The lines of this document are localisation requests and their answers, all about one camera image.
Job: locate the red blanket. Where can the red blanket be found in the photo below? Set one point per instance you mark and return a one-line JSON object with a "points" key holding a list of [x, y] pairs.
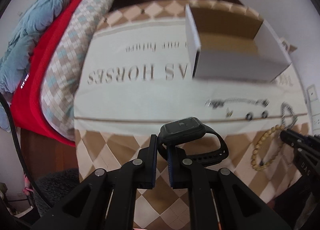
{"points": [[25, 108]]}

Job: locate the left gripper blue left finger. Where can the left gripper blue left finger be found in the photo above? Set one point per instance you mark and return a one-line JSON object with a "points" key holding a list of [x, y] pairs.
{"points": [[151, 162]]}

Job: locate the white power strip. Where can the white power strip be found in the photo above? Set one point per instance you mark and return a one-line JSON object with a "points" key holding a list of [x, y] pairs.
{"points": [[314, 108]]}

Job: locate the checkered bed quilt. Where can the checkered bed quilt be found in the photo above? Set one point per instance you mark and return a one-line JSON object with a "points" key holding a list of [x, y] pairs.
{"points": [[62, 76]]}

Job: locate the diamond pattern table cloth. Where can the diamond pattern table cloth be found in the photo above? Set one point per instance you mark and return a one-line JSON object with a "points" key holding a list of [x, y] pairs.
{"points": [[137, 77]]}

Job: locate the black smart watch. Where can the black smart watch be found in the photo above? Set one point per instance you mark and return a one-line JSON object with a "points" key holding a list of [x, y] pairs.
{"points": [[188, 130]]}

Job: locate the small gold earring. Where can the small gold earring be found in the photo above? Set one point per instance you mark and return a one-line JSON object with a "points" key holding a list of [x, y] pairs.
{"points": [[229, 112]]}

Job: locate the black fuzzy seat cushion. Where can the black fuzzy seat cushion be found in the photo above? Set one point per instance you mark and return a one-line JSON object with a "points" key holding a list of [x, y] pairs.
{"points": [[55, 186]]}

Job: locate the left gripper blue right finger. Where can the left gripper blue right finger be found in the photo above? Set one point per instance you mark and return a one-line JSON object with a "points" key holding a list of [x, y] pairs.
{"points": [[178, 165]]}

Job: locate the blue crumpled blanket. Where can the blue crumpled blanket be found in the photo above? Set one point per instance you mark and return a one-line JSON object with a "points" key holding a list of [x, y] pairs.
{"points": [[15, 63]]}

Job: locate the open white cardboard box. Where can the open white cardboard box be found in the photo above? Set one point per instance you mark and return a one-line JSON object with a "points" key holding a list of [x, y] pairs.
{"points": [[232, 42]]}

